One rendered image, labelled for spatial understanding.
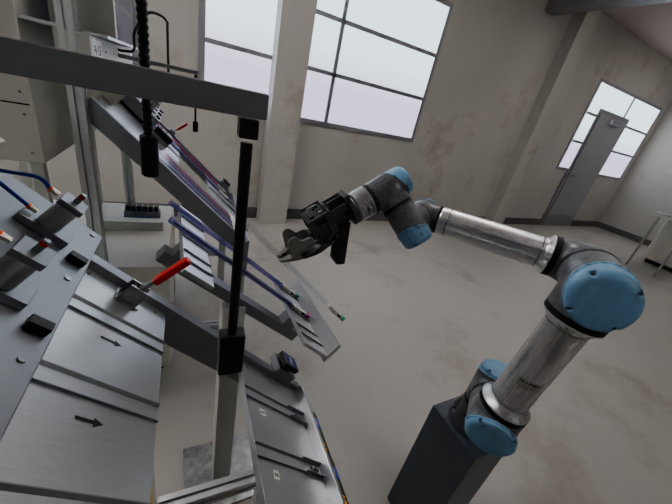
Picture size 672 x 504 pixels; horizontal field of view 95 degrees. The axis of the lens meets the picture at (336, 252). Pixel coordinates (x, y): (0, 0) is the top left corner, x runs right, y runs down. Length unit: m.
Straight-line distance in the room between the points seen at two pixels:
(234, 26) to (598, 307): 3.19
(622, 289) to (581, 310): 0.07
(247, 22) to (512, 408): 3.25
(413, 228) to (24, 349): 0.65
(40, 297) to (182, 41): 3.05
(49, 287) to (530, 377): 0.83
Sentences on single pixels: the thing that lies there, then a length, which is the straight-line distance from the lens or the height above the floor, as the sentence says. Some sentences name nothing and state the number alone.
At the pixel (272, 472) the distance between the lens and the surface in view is 0.59.
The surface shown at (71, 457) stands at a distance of 0.39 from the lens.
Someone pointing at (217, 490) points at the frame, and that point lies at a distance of 1.15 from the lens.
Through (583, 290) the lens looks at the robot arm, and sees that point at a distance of 0.72.
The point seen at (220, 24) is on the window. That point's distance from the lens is 3.35.
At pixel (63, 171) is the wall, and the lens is 3.55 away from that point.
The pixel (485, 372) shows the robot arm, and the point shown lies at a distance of 1.03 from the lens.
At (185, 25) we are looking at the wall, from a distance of 3.34.
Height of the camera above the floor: 1.35
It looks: 25 degrees down
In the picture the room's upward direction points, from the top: 13 degrees clockwise
